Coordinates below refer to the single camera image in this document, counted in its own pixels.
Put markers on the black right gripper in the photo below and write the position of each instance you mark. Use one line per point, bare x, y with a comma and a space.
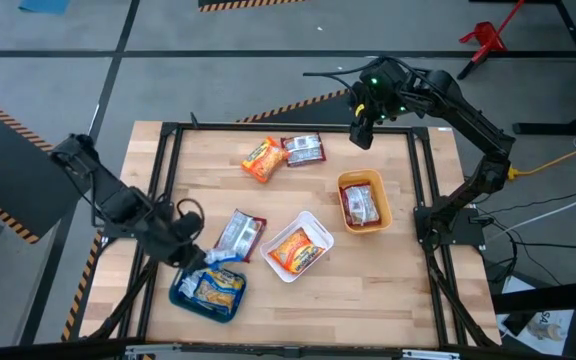
383, 92

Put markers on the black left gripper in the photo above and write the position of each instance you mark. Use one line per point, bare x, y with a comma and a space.
168, 240

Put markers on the orange Maruchan noodle packet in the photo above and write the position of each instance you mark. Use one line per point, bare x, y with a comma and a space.
295, 251
264, 160

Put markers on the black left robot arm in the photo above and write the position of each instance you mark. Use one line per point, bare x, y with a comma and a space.
113, 200

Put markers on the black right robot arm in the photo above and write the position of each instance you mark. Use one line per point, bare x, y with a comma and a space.
473, 125

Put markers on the yellow plastic bin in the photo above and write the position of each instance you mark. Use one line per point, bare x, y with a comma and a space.
363, 176

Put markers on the dark blue plastic bin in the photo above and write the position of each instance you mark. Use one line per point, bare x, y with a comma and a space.
174, 299

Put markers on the black hazard-striped floor mat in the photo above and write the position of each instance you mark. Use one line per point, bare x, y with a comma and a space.
318, 114
218, 2
8, 165

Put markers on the white plastic bin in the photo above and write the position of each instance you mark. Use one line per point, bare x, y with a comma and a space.
308, 220

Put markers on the red stand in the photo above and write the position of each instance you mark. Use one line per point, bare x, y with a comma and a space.
485, 36

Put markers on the white printed paper sheet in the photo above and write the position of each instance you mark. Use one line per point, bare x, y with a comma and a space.
543, 325

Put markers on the blue floor mat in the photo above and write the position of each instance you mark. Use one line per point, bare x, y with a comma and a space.
45, 6

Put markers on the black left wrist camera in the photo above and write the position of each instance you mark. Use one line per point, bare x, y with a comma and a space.
193, 224

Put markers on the black aluminium table frame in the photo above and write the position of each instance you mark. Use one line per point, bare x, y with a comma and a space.
248, 127

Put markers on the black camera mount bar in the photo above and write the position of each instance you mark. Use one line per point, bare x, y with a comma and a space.
293, 351

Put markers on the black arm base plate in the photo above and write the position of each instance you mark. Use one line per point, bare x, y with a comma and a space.
463, 232

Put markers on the black desk frame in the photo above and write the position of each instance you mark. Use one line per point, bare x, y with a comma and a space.
543, 128

